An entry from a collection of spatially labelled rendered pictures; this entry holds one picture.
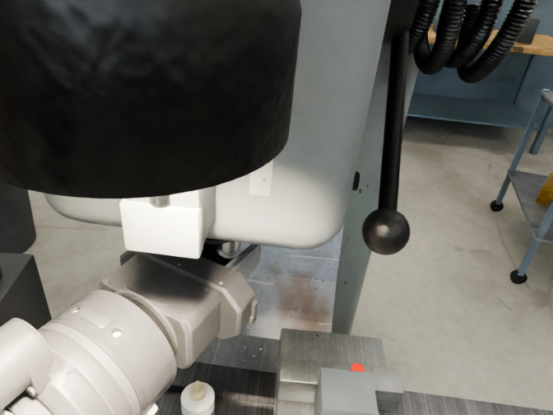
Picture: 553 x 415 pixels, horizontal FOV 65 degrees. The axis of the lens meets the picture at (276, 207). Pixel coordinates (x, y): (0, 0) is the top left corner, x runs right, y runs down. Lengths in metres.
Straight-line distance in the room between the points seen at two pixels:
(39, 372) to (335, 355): 0.45
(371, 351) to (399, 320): 1.51
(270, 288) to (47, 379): 0.57
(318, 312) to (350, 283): 0.13
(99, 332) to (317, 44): 0.20
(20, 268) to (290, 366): 0.35
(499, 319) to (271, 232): 2.18
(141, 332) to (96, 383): 0.04
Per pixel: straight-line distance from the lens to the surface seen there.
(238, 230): 0.26
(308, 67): 0.22
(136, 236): 0.23
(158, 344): 0.30
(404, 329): 2.14
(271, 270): 0.80
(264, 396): 0.67
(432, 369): 2.03
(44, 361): 0.27
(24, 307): 0.63
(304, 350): 0.64
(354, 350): 0.65
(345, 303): 0.94
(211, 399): 0.57
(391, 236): 0.27
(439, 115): 4.15
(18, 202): 2.41
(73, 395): 0.27
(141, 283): 0.34
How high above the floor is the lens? 1.49
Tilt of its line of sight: 33 degrees down
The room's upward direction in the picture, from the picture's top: 6 degrees clockwise
